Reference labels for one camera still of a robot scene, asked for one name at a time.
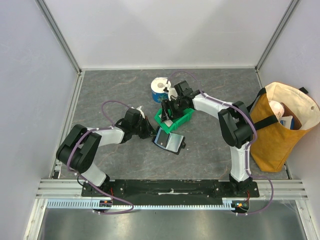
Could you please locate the toilet paper roll blue wrapper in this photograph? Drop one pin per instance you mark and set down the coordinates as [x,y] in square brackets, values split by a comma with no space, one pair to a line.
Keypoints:
[158,86]

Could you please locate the black VIP card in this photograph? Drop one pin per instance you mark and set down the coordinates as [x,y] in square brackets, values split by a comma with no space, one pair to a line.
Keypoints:
[161,139]

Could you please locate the left aluminium frame post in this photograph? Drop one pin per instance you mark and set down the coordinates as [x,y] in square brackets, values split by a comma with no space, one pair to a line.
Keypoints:
[58,34]

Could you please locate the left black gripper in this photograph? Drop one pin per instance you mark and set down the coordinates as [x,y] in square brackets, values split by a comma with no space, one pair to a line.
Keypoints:
[150,132]

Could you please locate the green plastic bin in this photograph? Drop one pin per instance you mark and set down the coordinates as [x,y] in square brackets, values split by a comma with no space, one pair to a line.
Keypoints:
[187,115]

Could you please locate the aluminium frame post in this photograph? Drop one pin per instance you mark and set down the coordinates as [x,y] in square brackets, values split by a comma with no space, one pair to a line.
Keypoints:
[293,4]
[58,34]

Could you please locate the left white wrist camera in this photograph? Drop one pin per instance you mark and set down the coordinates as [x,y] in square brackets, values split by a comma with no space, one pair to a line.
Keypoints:
[141,112]

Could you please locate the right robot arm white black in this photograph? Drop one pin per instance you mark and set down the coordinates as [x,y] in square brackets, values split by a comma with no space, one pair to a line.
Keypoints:
[235,123]

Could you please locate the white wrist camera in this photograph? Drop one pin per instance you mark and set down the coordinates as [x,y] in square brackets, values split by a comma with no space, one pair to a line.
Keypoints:
[170,91]
[141,112]

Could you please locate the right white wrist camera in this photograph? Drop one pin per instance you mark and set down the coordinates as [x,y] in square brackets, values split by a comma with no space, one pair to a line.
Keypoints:
[170,91]

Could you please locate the black leather card holder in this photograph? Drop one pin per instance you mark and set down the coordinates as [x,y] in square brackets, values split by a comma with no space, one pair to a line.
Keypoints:
[176,142]

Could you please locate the stack of white cards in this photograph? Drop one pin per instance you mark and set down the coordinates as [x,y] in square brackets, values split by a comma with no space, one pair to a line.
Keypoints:
[166,123]

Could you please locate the items inside tote bag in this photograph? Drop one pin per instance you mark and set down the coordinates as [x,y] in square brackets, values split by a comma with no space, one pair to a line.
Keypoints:
[285,116]

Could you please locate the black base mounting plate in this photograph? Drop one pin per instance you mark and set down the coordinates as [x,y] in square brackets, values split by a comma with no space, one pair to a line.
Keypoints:
[126,188]

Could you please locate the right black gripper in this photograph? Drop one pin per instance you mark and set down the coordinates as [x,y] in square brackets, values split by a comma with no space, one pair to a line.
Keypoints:
[165,111]

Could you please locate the mustard canvas tote bag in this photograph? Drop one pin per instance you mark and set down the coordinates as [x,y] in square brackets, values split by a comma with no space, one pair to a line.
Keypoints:
[274,142]

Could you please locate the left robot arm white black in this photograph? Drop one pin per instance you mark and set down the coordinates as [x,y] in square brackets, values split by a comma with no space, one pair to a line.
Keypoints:
[79,148]

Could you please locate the right aluminium frame post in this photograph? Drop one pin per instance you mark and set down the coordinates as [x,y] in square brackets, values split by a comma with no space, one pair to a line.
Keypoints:
[293,4]

